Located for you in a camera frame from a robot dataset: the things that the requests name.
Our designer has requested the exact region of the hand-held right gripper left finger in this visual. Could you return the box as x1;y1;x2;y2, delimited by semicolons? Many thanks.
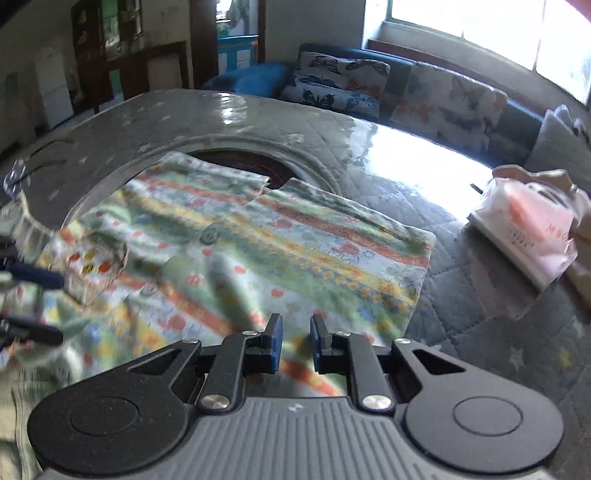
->
127;313;284;414

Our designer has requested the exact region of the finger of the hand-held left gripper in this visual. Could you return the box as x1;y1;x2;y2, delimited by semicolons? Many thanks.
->
0;260;65;291
0;314;65;346

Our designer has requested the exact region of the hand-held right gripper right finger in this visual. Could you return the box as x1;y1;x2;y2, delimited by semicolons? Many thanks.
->
310;313;467;414

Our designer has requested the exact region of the colourful striped floral shirt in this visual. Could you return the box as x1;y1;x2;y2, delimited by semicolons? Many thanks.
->
0;150;437;398

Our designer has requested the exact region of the grey quilted star table cover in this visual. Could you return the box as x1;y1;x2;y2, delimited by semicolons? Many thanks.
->
0;88;591;480

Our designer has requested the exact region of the white fridge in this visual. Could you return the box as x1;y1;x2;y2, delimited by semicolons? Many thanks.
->
34;46;75;130

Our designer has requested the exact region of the dark wooden cabinet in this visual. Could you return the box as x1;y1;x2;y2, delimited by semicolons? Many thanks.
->
71;0;191;114

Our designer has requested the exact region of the pink tissue packet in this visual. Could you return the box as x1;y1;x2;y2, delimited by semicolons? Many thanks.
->
465;178;581;292

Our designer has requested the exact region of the small butterfly print cushion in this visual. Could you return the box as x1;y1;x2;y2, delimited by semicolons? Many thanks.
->
281;50;392;119

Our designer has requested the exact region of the blue sofa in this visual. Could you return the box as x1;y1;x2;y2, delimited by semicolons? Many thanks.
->
200;43;557;163

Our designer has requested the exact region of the large butterfly print cushion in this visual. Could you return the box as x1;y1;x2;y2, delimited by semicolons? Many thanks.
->
392;61;509;154

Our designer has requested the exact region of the grey cushion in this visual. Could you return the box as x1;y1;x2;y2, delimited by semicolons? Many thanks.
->
525;105;591;177

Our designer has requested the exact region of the window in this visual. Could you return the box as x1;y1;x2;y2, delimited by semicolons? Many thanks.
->
364;0;591;106

